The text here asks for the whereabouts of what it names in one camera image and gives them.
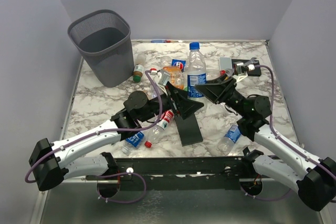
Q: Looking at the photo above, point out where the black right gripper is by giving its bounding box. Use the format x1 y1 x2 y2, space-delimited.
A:
192 73 248 117

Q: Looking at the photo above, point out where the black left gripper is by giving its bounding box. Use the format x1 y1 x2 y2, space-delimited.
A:
139 81 204 123

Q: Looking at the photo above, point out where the blue label bottle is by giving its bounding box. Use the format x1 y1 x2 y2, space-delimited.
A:
187 42 207 113
121 132 145 155
217 125 241 155

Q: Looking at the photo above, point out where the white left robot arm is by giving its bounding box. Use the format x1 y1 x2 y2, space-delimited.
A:
25 83 204 191

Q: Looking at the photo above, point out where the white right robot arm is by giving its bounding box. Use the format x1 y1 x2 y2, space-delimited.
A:
195 76 335 211

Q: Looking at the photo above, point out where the grey mesh waste bin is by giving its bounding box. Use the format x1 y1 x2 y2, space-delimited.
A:
67 9 134 88

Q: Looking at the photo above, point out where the grey white hub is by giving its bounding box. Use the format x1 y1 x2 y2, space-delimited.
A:
219 57 233 71

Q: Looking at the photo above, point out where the large orange juice bottle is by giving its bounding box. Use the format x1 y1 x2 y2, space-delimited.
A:
163 66 185 90

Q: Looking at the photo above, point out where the pepsi label clear bottle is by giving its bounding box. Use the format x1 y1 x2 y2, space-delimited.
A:
161 57 187 72

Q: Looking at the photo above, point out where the silver wrench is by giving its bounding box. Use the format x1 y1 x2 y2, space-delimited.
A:
225 57 258 77

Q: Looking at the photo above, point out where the red label water bottle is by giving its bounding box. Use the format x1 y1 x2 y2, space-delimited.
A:
144 110 174 148

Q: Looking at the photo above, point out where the brown bottle green cap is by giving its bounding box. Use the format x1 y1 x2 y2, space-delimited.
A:
133 54 146 83

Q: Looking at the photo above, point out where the blue red pen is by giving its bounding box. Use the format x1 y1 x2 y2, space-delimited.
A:
150 39 172 44

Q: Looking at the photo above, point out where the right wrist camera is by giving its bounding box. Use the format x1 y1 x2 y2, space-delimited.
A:
233 61 256 82

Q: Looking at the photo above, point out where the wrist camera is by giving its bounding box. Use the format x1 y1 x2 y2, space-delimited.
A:
157 69 171 87
233 61 256 82

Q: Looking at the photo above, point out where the black network switch centre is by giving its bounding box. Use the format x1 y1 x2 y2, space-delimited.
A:
175 115 203 146

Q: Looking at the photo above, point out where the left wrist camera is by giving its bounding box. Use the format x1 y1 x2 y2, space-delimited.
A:
157 69 171 87

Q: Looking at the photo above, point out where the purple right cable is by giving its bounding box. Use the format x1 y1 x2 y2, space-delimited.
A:
241 64 336 201

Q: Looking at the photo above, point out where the purple cable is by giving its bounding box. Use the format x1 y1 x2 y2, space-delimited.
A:
24 68 165 204
241 64 336 201

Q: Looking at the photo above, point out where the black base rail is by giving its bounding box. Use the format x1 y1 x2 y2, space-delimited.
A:
115 156 257 190

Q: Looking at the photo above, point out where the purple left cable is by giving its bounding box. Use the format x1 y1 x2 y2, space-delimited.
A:
24 68 165 204

